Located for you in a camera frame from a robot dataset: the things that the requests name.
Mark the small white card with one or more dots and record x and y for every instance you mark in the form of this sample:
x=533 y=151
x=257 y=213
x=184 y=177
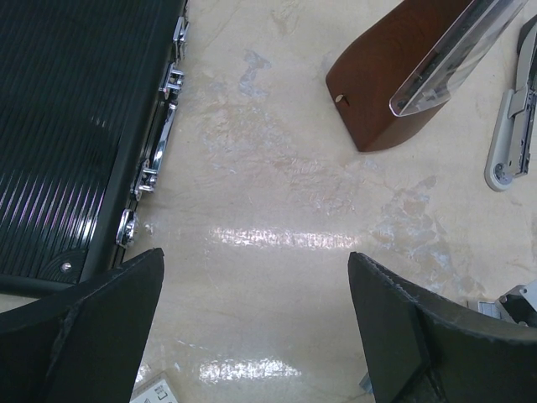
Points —
x=156 y=390

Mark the grey black stapler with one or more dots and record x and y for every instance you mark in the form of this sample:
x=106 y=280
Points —
x=509 y=155

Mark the black ribbed briefcase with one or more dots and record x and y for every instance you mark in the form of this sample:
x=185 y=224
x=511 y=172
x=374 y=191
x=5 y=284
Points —
x=89 y=93

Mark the brown wooden metronome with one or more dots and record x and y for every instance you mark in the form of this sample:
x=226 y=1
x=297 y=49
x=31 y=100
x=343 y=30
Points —
x=395 y=77

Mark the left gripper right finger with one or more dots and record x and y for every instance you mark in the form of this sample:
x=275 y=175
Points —
x=421 y=347

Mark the staple strip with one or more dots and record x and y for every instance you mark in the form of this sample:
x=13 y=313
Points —
x=366 y=384
x=492 y=309

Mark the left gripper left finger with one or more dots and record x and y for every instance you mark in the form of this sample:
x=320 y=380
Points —
x=85 y=343

